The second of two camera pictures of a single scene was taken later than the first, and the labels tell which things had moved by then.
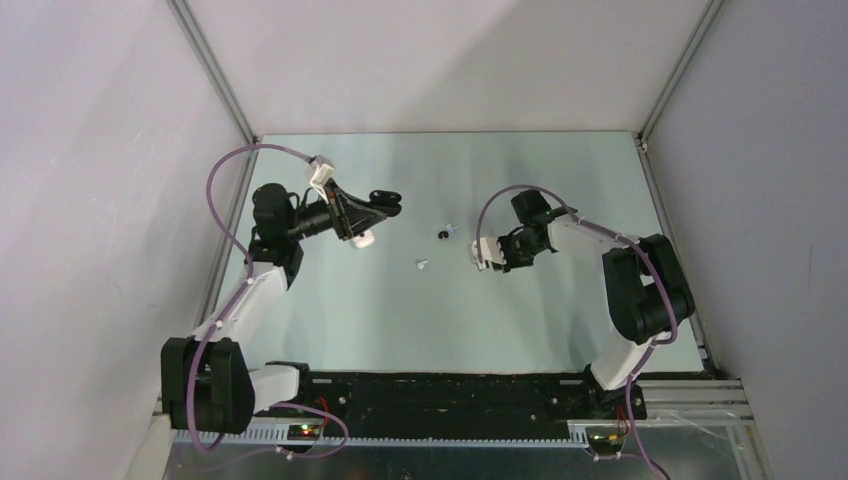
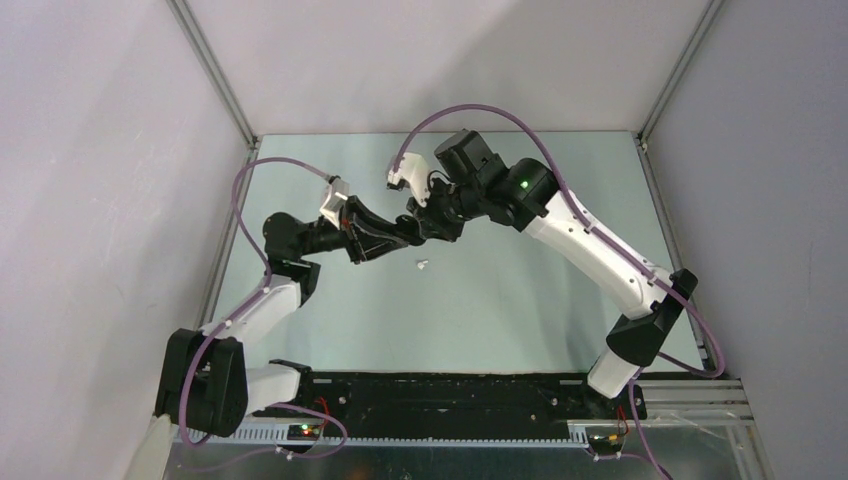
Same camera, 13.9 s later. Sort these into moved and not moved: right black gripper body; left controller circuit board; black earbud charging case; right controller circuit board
Moved: right black gripper body; black earbud charging case
Not moved: right controller circuit board; left controller circuit board
